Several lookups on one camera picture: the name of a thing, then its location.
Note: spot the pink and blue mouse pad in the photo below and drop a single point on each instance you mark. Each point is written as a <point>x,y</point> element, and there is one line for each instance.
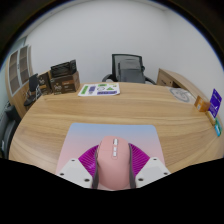
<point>86,136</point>

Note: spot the wooden shelf unit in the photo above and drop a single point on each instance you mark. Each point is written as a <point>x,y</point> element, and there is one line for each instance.
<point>18,73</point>

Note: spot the purple standing pouch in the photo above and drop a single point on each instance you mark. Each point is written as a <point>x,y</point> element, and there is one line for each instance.
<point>215,102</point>

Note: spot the pink computer mouse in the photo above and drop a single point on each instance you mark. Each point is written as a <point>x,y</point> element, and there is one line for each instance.
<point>112,166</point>

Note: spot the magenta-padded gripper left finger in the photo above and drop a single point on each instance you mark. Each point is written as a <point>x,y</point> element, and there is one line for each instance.
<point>75,173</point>

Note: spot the small brown cardboard box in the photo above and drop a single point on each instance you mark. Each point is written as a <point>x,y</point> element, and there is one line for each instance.
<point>44,84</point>

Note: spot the grey backpack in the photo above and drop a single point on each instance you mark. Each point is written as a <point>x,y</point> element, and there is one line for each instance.
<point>131,73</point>

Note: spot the green and purple leaflet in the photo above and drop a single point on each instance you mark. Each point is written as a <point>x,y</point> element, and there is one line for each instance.
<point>99,89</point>

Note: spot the large brown cardboard box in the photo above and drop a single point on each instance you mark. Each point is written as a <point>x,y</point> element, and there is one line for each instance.
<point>65,84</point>

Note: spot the black padded armchair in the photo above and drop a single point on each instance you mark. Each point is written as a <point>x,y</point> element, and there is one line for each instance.
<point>8,130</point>

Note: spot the green wipes pack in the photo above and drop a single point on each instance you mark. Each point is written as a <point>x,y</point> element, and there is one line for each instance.
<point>218,128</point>

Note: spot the wooden side desk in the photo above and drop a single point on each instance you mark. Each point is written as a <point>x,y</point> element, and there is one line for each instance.
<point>176,80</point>

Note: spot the black device on box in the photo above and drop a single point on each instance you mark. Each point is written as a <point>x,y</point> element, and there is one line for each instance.
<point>63,68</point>

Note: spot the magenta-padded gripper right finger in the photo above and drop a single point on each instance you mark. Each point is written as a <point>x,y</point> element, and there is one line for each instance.
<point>151,171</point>

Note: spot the black mesh office chair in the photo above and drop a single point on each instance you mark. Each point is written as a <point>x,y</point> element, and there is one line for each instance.
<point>115,63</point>

